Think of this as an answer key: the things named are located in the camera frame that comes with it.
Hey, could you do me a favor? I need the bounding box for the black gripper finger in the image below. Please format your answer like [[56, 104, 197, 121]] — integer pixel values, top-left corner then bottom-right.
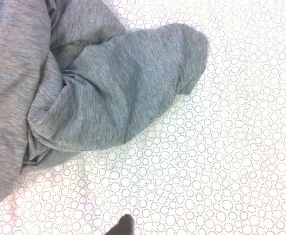
[[105, 213, 140, 235]]

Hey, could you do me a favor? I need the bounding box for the white circle-print bedsheet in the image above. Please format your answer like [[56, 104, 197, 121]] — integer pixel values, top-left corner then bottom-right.
[[0, 0, 286, 235]]

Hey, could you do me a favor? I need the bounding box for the grey heathered garment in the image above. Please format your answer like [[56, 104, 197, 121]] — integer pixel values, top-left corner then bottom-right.
[[0, 0, 210, 214]]

